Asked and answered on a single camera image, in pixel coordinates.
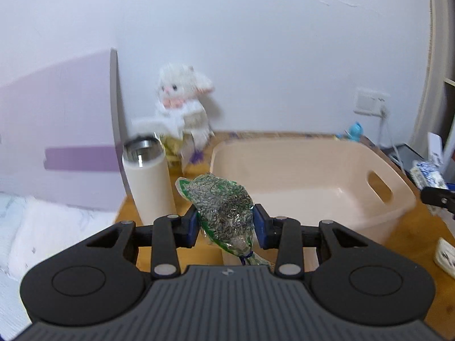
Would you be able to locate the white wall socket plate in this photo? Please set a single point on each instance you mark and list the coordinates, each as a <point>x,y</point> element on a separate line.
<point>370,102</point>

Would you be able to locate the gold tissue box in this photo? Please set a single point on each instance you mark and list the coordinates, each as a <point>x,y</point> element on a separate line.
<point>177,141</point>

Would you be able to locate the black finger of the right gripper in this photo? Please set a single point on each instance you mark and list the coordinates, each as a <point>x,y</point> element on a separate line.
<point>440,202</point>

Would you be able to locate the white plush bunny toy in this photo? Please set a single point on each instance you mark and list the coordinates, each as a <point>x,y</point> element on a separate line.
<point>179,109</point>

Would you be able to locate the dark grey flat device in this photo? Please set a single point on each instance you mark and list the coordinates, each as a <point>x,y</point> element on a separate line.
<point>403,156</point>

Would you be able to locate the purple white headboard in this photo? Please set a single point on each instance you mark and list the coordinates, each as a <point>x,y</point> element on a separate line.
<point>61,134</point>

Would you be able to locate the green seed snack packet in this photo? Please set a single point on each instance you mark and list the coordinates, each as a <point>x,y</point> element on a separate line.
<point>225,213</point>

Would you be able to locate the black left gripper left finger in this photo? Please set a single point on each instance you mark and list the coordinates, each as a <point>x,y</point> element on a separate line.
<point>164,237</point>

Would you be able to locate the white power strip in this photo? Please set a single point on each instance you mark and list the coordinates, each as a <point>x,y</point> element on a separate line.
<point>444,257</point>

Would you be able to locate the white bed pillow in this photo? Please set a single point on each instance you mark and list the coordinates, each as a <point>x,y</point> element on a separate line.
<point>48,228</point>

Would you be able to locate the blue toy figurine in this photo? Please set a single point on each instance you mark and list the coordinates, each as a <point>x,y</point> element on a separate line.
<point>354,132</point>

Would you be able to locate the white wooden shelf frame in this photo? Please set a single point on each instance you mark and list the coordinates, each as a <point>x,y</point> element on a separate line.
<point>436,107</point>

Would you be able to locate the beige plastic storage basket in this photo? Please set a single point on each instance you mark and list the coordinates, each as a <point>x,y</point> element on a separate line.
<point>315,179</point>

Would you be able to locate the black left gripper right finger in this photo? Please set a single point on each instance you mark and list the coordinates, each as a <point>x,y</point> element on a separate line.
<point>289,237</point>

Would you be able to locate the white phone stand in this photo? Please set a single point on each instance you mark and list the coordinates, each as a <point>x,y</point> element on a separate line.
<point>435,149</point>

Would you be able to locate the white thermos bottle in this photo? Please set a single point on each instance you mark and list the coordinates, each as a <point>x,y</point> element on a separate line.
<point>145,165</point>

